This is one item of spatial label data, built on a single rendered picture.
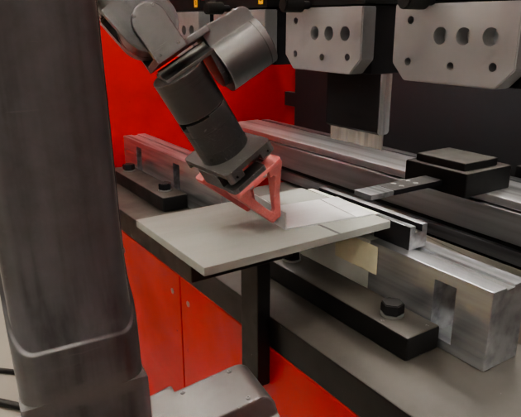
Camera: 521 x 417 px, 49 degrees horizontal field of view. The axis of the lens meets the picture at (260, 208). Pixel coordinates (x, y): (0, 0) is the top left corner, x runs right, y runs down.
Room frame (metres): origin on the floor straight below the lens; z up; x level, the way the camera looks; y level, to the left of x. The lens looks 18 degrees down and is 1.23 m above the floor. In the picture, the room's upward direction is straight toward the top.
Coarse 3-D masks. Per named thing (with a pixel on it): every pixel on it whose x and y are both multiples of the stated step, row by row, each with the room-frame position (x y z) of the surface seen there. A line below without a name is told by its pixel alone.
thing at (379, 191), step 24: (408, 168) 0.91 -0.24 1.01; (432, 168) 0.87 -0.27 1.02; (456, 168) 0.85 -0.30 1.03; (480, 168) 0.86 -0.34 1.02; (504, 168) 0.87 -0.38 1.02; (360, 192) 0.79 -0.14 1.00; (384, 192) 0.79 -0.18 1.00; (408, 192) 0.81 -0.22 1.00; (456, 192) 0.83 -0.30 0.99; (480, 192) 0.84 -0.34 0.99
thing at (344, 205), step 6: (330, 198) 0.77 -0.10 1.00; (336, 198) 0.77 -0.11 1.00; (336, 204) 0.74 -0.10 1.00; (342, 204) 0.74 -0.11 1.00; (348, 204) 0.74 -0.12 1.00; (354, 204) 0.74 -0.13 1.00; (342, 210) 0.71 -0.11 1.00; (348, 210) 0.71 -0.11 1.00; (354, 210) 0.71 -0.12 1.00; (360, 210) 0.71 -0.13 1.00; (366, 210) 0.71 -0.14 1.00; (354, 216) 0.69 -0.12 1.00; (360, 216) 0.69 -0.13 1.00
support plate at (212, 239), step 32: (288, 192) 0.80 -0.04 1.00; (160, 224) 0.66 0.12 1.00; (192, 224) 0.66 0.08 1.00; (224, 224) 0.66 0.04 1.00; (256, 224) 0.66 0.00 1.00; (352, 224) 0.66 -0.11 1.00; (384, 224) 0.67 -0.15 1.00; (192, 256) 0.56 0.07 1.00; (224, 256) 0.56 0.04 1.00; (256, 256) 0.57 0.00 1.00
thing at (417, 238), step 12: (324, 192) 0.82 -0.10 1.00; (336, 192) 0.80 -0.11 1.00; (360, 204) 0.76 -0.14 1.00; (372, 204) 0.74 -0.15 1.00; (384, 216) 0.69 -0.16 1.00; (396, 216) 0.70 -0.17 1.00; (408, 216) 0.69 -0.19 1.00; (396, 228) 0.67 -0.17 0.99; (408, 228) 0.66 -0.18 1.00; (420, 228) 0.67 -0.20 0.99; (384, 240) 0.69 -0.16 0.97; (396, 240) 0.67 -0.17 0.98; (408, 240) 0.65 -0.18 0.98; (420, 240) 0.66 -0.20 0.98
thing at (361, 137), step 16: (336, 80) 0.78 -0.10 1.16; (352, 80) 0.76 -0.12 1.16; (368, 80) 0.73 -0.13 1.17; (384, 80) 0.72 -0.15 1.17; (336, 96) 0.78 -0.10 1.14; (352, 96) 0.75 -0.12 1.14; (368, 96) 0.73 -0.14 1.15; (384, 96) 0.72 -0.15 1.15; (336, 112) 0.78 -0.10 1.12; (352, 112) 0.75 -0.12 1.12; (368, 112) 0.73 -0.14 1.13; (384, 112) 0.72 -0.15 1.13; (336, 128) 0.79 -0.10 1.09; (352, 128) 0.75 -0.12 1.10; (368, 128) 0.73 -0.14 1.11; (384, 128) 0.72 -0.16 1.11; (368, 144) 0.74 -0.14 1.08
